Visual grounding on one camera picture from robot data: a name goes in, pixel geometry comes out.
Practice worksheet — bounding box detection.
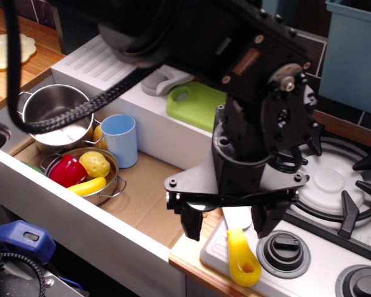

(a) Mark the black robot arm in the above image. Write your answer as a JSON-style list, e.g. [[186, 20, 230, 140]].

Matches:
[[47, 1, 321, 240]]

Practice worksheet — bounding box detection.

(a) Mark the yellow toy corn cob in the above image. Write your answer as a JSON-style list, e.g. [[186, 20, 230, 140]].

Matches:
[[93, 124, 108, 150]]

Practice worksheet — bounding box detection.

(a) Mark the light blue plastic cup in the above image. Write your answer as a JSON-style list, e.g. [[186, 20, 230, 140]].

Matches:
[[101, 114, 139, 169]]

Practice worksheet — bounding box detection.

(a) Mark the steel bowl with handles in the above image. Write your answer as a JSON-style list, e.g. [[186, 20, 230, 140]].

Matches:
[[40, 147, 127, 205]]

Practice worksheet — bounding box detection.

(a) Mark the light blue plastic bin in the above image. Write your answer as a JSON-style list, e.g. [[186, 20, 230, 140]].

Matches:
[[319, 1, 371, 114]]

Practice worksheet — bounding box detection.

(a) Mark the white toy sink unit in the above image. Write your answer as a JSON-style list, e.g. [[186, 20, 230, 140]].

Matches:
[[0, 33, 223, 297]]

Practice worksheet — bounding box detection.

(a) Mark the yellow handled toy knife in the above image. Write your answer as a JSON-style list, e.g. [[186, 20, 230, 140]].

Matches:
[[222, 206, 262, 287]]

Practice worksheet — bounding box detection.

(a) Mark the cream scalloped plate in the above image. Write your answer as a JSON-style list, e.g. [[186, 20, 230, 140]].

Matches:
[[0, 33, 36, 70]]

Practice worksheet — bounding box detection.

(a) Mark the green toy vegetable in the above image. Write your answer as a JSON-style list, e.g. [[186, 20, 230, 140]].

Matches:
[[22, 161, 45, 175]]

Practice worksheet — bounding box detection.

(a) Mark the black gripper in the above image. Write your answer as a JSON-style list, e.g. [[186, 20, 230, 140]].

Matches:
[[164, 104, 310, 241]]

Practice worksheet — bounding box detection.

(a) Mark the yellow toy potato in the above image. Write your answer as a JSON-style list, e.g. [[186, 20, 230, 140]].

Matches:
[[79, 151, 111, 178]]

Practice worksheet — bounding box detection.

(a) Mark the red toy pepper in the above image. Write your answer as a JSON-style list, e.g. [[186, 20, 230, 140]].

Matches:
[[48, 154, 87, 188]]

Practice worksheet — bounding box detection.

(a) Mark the steel pot with handles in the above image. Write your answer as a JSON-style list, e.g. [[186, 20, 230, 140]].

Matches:
[[18, 84, 104, 153]]

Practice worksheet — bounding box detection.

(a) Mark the green plastic cutting board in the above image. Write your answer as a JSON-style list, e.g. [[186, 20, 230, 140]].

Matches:
[[166, 81, 226, 132]]

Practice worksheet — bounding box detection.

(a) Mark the black braided cable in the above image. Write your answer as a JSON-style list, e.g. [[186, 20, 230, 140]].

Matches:
[[1, 0, 161, 134]]

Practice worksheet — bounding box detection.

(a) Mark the blue clamp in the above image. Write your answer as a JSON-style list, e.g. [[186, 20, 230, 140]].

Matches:
[[0, 220, 56, 265]]

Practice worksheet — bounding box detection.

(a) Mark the yellow toy banana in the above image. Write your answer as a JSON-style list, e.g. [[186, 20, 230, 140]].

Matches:
[[67, 177, 106, 196]]

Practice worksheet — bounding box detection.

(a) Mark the black stove knob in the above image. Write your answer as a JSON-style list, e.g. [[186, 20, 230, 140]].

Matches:
[[257, 230, 311, 279], [335, 265, 371, 297]]

